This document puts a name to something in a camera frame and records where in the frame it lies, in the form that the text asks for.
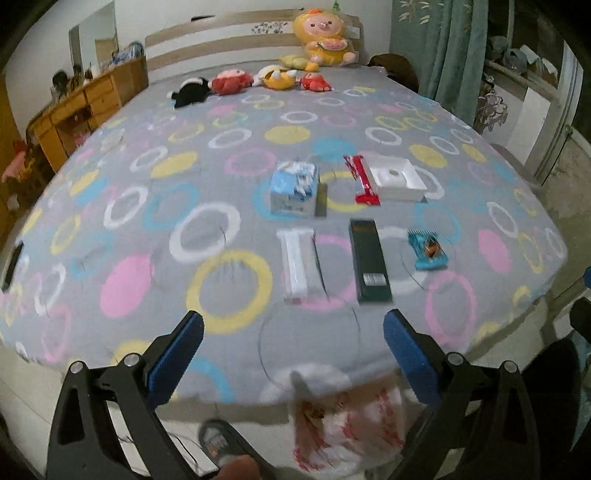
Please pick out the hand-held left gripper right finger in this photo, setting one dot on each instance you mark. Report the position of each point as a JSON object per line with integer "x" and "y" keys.
{"x": 408, "y": 353}

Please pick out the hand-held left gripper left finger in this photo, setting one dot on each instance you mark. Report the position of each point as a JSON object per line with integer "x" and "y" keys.
{"x": 178, "y": 353}

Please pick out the white square box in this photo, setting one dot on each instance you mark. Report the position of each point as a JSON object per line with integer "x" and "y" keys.
{"x": 396, "y": 177}

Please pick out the red snack wrapper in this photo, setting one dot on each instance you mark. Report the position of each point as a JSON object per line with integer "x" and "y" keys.
{"x": 364, "y": 180}

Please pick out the red white plastic bag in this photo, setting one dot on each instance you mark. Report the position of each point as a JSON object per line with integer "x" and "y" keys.
{"x": 351, "y": 429}

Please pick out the grey slipper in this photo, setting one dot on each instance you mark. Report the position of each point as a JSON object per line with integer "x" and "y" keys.
{"x": 219, "y": 441}

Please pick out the dark green long box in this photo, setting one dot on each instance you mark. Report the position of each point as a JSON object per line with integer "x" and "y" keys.
{"x": 369, "y": 261}

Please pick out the blue candy wrapper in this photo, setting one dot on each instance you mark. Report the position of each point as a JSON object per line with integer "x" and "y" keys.
{"x": 428, "y": 249}

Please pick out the white long packet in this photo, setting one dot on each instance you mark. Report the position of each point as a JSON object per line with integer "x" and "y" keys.
{"x": 299, "y": 267}

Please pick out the small black flat packet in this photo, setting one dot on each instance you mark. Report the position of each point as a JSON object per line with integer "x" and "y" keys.
{"x": 322, "y": 199}

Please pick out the black phone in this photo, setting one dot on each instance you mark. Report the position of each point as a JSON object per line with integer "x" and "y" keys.
{"x": 11, "y": 267}

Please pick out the blue white tissue pack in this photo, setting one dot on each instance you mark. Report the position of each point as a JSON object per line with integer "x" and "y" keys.
{"x": 294, "y": 187}

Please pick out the circle patterned bed sheet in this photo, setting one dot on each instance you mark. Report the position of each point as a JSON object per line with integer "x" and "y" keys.
{"x": 207, "y": 152}

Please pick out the decorative metal stand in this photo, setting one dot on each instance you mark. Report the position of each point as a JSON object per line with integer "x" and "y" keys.
{"x": 491, "y": 107}

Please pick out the black white plush toy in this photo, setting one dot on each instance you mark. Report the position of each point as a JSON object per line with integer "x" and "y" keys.
{"x": 191, "y": 90}

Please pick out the wooden dresser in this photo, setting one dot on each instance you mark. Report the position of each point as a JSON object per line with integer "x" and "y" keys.
{"x": 83, "y": 106}

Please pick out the red round plush toy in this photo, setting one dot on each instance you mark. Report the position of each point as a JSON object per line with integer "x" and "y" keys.
{"x": 231, "y": 81}

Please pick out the small red plush toy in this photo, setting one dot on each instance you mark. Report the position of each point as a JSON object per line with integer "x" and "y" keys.
{"x": 315, "y": 82}

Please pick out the yellow bee plush toy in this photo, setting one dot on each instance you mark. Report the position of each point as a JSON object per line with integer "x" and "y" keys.
{"x": 276, "y": 76}

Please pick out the green curtain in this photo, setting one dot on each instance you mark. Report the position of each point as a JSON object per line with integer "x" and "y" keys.
{"x": 438, "y": 46}

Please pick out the striped wooden headboard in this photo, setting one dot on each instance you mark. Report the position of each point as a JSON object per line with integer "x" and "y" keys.
{"x": 221, "y": 44}

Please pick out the small yellow plush toy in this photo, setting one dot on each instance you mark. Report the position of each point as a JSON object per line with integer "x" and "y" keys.
{"x": 295, "y": 61}

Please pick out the large yellow plush doll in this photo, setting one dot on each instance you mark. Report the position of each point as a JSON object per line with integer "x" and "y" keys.
{"x": 323, "y": 39}

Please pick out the wall mirror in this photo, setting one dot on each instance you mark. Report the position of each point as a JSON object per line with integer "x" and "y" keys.
{"x": 94, "y": 39}

